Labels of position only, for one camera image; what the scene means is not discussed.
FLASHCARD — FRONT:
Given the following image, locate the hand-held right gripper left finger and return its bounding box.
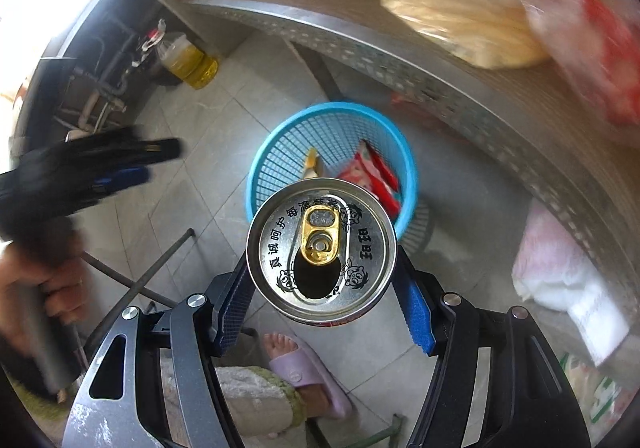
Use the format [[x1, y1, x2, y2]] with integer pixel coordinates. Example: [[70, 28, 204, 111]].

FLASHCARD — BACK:
[[62, 248, 251, 448]]

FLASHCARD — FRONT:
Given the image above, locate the red snack bag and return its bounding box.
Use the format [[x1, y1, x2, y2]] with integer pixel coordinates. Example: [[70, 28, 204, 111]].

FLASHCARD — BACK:
[[336, 139, 403, 216]]

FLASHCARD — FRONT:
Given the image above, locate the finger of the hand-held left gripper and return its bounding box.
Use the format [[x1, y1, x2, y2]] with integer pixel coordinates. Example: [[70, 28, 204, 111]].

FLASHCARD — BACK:
[[97, 138, 182, 166], [92, 167, 151, 196]]

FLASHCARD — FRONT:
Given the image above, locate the pink white plastic bag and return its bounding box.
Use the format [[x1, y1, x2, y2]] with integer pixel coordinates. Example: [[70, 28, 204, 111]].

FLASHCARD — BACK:
[[512, 213, 631, 364]]

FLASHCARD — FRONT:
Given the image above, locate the green printed packet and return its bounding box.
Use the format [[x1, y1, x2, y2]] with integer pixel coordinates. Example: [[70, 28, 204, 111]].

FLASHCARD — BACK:
[[565, 353, 636, 439]]

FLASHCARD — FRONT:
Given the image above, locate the blue plastic basket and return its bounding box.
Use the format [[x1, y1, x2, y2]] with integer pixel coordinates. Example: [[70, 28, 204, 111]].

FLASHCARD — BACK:
[[245, 102, 436, 256]]

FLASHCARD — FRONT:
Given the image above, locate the grey drain pipe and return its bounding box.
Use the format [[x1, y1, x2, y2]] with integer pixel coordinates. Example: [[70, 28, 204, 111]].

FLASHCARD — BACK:
[[55, 18, 171, 134]]

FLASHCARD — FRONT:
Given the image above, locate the person's left hand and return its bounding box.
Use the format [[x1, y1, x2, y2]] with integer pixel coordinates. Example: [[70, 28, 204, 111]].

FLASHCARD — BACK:
[[0, 245, 88, 356]]

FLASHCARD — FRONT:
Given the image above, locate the red plastic bag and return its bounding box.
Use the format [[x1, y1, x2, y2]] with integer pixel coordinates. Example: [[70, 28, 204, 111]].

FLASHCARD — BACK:
[[520, 0, 640, 144]]

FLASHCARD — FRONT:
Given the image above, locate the person's foot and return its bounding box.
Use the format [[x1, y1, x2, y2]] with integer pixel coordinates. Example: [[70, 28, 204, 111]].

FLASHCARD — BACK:
[[262, 333, 331, 416]]

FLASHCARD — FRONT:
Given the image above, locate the metal frame bar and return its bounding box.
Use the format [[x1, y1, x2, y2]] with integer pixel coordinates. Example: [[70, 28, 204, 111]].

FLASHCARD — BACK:
[[82, 228, 196, 304]]

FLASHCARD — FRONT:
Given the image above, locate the fluffy white green trouser leg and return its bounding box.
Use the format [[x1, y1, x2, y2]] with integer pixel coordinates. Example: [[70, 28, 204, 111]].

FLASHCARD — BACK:
[[165, 365, 306, 448]]

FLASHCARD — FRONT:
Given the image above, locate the yellow white cardboard box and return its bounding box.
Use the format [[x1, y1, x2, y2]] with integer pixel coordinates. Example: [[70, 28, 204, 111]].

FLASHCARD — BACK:
[[301, 148, 323, 179]]

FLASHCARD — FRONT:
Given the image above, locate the yellow cooking oil bottle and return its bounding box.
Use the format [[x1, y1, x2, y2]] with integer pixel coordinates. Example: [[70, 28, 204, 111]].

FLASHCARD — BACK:
[[157, 33, 221, 90]]

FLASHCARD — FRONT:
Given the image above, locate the perforated metal shelf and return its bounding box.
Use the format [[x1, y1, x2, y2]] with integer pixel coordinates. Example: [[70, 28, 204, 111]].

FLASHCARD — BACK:
[[122, 0, 640, 309]]

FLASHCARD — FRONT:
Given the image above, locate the silver top drink can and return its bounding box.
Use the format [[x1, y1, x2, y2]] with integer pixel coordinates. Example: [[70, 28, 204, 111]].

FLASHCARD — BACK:
[[246, 178, 398, 329]]

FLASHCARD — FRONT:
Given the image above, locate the purple slipper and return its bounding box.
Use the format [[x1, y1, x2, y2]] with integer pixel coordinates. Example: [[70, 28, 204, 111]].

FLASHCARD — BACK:
[[262, 333, 353, 421]]

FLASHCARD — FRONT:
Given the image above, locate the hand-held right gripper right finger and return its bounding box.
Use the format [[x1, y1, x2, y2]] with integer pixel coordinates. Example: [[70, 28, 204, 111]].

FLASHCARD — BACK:
[[395, 248, 593, 448]]

